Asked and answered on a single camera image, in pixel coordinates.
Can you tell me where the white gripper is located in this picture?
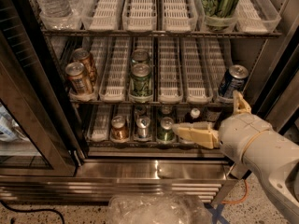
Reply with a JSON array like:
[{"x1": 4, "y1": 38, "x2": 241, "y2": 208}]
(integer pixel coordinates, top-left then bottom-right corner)
[{"x1": 172, "y1": 91, "x2": 273, "y2": 167}]

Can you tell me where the blue pepsi can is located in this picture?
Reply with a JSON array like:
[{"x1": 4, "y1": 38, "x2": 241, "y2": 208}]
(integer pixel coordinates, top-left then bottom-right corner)
[{"x1": 218, "y1": 64, "x2": 249, "y2": 99}]

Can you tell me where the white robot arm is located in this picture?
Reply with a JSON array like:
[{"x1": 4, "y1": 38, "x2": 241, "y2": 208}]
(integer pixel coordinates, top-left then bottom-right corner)
[{"x1": 172, "y1": 91, "x2": 299, "y2": 224}]

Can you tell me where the empty clear tray middle shelf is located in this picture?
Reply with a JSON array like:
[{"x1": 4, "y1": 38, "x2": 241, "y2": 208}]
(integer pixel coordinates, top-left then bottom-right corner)
[
  {"x1": 180, "y1": 38, "x2": 213, "y2": 105},
  {"x1": 99, "y1": 37, "x2": 131, "y2": 103},
  {"x1": 158, "y1": 37, "x2": 183, "y2": 104}
]

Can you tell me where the empty clear tray shelf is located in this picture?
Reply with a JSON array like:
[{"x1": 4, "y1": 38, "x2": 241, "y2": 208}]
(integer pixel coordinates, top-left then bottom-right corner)
[
  {"x1": 122, "y1": 0, "x2": 157, "y2": 32},
  {"x1": 180, "y1": 38, "x2": 213, "y2": 105},
  {"x1": 162, "y1": 0, "x2": 198, "y2": 33},
  {"x1": 99, "y1": 37, "x2": 131, "y2": 103},
  {"x1": 158, "y1": 37, "x2": 183, "y2": 104},
  {"x1": 81, "y1": 0, "x2": 124, "y2": 31}
]

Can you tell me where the green can bottom shelf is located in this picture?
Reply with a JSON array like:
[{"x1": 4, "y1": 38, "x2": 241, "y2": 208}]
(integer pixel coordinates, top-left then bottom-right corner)
[{"x1": 157, "y1": 117, "x2": 175, "y2": 142}]

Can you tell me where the clear tray under pepsi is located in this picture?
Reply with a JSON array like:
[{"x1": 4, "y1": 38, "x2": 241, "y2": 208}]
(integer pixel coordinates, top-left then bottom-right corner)
[{"x1": 205, "y1": 38, "x2": 234, "y2": 103}]

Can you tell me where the silver can bottom shelf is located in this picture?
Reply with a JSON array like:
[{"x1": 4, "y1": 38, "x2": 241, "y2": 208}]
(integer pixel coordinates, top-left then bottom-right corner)
[{"x1": 136, "y1": 116, "x2": 150, "y2": 138}]

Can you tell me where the front green soda can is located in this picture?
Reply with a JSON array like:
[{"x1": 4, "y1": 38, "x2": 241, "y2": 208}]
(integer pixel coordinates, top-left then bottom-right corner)
[{"x1": 130, "y1": 63, "x2": 152, "y2": 97}]

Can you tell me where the green soda can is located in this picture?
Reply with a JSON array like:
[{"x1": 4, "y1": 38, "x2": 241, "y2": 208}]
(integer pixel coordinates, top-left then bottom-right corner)
[
  {"x1": 130, "y1": 63, "x2": 152, "y2": 97},
  {"x1": 131, "y1": 49, "x2": 150, "y2": 65}
]

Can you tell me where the copper can bottom shelf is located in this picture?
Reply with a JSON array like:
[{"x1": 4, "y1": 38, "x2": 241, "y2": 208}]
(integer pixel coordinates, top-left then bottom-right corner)
[{"x1": 111, "y1": 115, "x2": 129, "y2": 140}]

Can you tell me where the rear green soda can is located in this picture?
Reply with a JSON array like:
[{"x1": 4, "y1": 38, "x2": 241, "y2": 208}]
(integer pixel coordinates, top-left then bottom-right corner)
[{"x1": 131, "y1": 49, "x2": 150, "y2": 65}]

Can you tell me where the empty clear tray top shelf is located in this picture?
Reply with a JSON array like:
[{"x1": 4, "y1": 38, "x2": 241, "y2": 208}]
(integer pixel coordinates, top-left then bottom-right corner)
[
  {"x1": 162, "y1": 0, "x2": 198, "y2": 33},
  {"x1": 81, "y1": 0, "x2": 124, "y2": 31},
  {"x1": 122, "y1": 0, "x2": 157, "y2": 32}
]

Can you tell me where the stainless steel fridge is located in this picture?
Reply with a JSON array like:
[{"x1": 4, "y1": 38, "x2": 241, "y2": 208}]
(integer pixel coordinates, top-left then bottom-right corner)
[{"x1": 1, "y1": 0, "x2": 298, "y2": 203}]

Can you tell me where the front gold soda can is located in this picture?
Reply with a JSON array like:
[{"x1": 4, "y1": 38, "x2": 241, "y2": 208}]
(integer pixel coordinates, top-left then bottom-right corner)
[{"x1": 65, "y1": 62, "x2": 93, "y2": 94}]

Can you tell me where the gold soda can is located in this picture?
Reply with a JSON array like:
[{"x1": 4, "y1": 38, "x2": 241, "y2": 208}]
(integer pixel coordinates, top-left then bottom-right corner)
[
  {"x1": 72, "y1": 48, "x2": 97, "y2": 85},
  {"x1": 65, "y1": 62, "x2": 93, "y2": 94}
]

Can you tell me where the rear gold soda can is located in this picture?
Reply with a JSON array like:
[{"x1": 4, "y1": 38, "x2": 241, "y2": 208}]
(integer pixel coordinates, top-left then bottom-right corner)
[{"x1": 72, "y1": 48, "x2": 97, "y2": 85}]

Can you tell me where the glass fridge door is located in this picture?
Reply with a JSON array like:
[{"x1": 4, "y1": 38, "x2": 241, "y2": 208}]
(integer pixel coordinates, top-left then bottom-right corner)
[{"x1": 0, "y1": 0, "x2": 85, "y2": 177}]

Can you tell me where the dark labelled bottle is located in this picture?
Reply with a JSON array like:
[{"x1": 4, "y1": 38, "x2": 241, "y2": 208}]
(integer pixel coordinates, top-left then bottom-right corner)
[{"x1": 204, "y1": 106, "x2": 222, "y2": 122}]

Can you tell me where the white capped dark bottle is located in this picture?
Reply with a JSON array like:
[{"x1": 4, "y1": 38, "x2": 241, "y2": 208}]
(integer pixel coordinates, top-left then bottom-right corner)
[{"x1": 185, "y1": 108, "x2": 202, "y2": 123}]

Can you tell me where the blue tape cross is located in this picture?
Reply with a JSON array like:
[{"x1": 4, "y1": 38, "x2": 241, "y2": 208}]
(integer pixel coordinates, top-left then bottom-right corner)
[{"x1": 205, "y1": 203, "x2": 230, "y2": 224}]

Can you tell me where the empty clear tray top right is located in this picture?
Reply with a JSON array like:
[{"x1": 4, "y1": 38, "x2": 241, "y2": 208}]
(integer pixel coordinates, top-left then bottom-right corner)
[{"x1": 236, "y1": 0, "x2": 281, "y2": 35}]

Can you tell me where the clear tray under green cans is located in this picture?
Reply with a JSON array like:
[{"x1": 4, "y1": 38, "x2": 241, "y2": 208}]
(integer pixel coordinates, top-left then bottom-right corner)
[{"x1": 129, "y1": 37, "x2": 153, "y2": 103}]

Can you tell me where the clear plastic bag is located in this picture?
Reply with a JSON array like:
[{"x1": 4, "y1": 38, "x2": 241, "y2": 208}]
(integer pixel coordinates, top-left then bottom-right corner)
[{"x1": 107, "y1": 194, "x2": 212, "y2": 224}]

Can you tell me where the clear tray under gold cans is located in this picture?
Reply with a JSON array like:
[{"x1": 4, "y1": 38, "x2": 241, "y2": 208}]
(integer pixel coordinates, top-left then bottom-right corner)
[{"x1": 69, "y1": 37, "x2": 109, "y2": 101}]

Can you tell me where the clear water bottle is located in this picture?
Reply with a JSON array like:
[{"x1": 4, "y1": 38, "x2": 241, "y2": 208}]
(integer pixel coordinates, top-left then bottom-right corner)
[{"x1": 36, "y1": 0, "x2": 72, "y2": 18}]

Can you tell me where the orange cable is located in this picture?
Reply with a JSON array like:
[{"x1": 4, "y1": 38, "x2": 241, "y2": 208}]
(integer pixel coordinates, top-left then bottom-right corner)
[{"x1": 221, "y1": 179, "x2": 249, "y2": 205}]

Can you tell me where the bottom wire shelf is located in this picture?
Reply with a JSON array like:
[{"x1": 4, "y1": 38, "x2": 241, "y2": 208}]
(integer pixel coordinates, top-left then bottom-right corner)
[{"x1": 87, "y1": 140, "x2": 211, "y2": 149}]

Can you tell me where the wire shelf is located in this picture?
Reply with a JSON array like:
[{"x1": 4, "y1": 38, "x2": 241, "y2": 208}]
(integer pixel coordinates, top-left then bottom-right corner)
[
  {"x1": 70, "y1": 100, "x2": 234, "y2": 106},
  {"x1": 42, "y1": 29, "x2": 282, "y2": 39},
  {"x1": 87, "y1": 140, "x2": 211, "y2": 149}
]

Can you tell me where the middle wire shelf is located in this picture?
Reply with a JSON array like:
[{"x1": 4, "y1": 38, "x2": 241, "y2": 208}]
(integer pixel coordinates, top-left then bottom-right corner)
[{"x1": 70, "y1": 100, "x2": 234, "y2": 106}]

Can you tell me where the black cable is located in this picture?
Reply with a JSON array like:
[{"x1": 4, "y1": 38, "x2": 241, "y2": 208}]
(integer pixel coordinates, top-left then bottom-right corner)
[{"x1": 0, "y1": 200, "x2": 65, "y2": 224}]

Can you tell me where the top wire shelf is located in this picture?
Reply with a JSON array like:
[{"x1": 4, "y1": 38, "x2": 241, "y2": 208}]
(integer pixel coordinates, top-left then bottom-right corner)
[{"x1": 42, "y1": 29, "x2": 282, "y2": 39}]

